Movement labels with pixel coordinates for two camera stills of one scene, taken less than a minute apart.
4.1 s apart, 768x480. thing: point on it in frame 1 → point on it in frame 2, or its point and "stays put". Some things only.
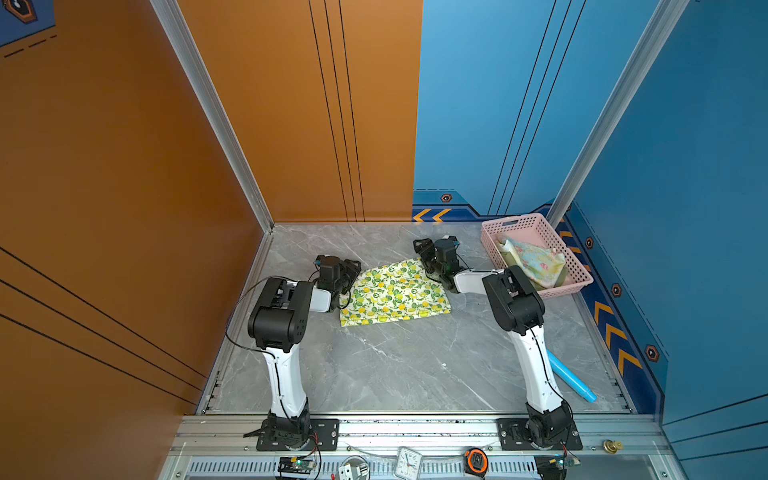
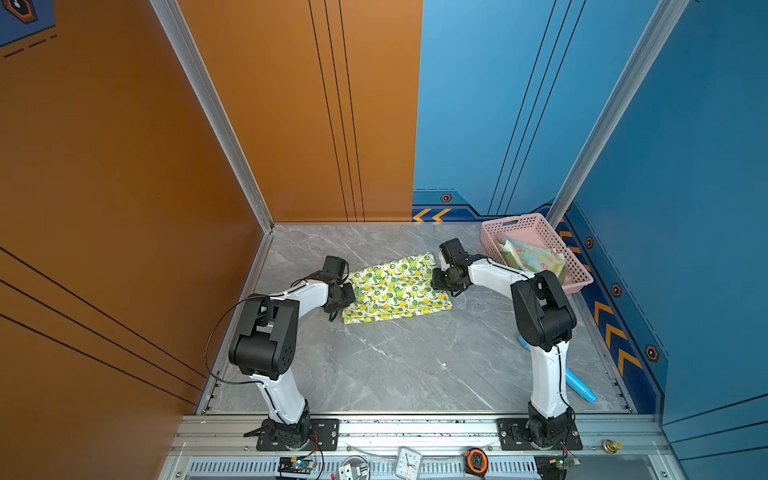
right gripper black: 429,244 → 435,280
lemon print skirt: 392,291 stays put
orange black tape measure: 476,462 stays put
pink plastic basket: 528,241 stays put
